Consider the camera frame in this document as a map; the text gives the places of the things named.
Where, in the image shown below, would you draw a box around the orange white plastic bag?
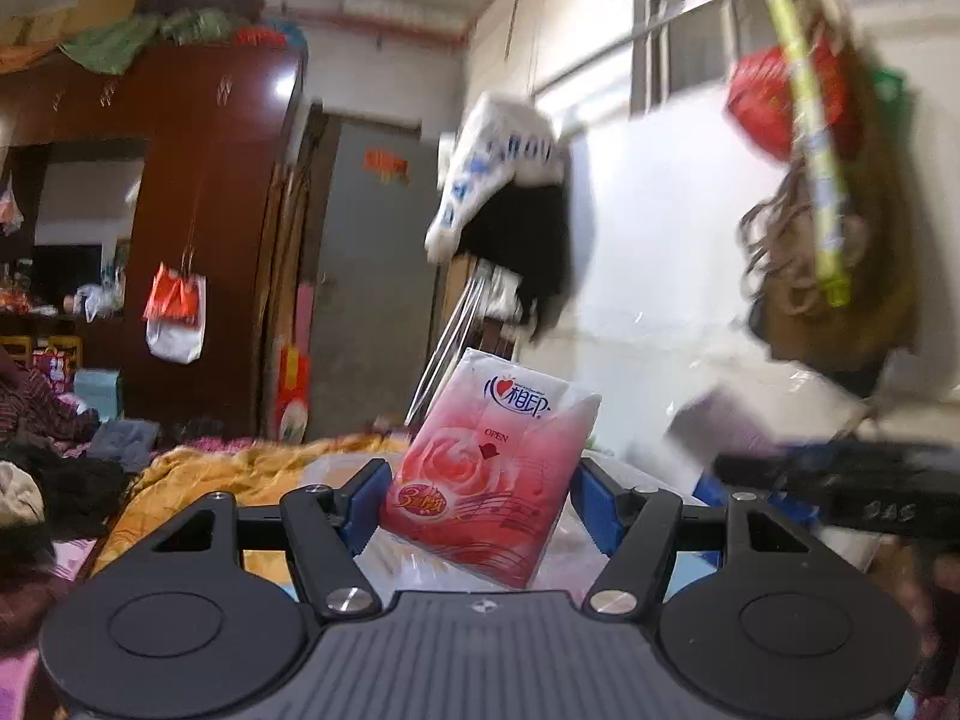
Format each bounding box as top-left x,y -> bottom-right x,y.
144,261 -> 209,366

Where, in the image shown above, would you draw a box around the pink tissue pack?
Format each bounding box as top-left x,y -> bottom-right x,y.
379,347 -> 604,590

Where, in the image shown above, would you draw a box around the red paper door sign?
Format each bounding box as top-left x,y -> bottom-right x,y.
364,148 -> 413,186

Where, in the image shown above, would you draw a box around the yellow blanket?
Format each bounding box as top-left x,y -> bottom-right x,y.
96,431 -> 412,587

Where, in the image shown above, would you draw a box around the white plastic basket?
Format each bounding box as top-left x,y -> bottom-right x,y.
300,448 -> 710,605

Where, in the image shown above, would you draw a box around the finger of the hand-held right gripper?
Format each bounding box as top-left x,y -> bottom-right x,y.
711,441 -> 857,512

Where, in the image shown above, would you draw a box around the brown hanging bag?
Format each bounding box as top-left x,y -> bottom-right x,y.
737,163 -> 922,395

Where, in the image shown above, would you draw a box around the white hanging plastic bag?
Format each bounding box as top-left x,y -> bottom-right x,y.
0,178 -> 25,238

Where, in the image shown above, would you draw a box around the black television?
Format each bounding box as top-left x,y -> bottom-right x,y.
32,242 -> 107,310

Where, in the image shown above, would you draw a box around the metal crutches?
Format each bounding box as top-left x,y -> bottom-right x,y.
407,253 -> 496,430

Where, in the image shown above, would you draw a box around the light blue box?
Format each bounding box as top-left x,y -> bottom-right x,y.
73,367 -> 122,422

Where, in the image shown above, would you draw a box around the red hanging bag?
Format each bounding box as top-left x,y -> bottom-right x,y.
726,43 -> 852,164

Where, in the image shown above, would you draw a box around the grey door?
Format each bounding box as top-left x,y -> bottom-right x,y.
302,108 -> 452,441

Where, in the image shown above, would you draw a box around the green cloth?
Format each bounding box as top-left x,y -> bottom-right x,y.
58,13 -> 164,77

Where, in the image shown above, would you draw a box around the white blue hanging bag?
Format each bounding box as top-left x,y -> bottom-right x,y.
424,90 -> 572,265

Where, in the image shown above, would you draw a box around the black hanging garment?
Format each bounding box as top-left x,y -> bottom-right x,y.
456,181 -> 575,347

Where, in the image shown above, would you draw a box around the dark clothing pile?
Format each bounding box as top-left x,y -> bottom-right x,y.
0,360 -> 130,563

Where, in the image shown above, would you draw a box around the brown wooden wardrobe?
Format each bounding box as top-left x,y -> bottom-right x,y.
0,43 -> 306,441

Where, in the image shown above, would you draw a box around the purple tissue pack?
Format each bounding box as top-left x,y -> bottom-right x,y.
665,388 -> 786,463

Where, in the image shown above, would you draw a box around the red yellow standing bag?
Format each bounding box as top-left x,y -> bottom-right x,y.
276,343 -> 314,445

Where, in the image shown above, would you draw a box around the barred window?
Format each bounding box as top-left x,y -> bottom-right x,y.
632,0 -> 785,117

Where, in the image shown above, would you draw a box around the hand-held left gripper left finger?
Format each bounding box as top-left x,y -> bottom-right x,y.
116,457 -> 396,620

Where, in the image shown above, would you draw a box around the yellow green paper roll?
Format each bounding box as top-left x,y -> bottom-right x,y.
756,0 -> 854,310

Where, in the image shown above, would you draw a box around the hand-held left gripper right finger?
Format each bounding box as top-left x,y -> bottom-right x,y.
574,457 -> 827,617

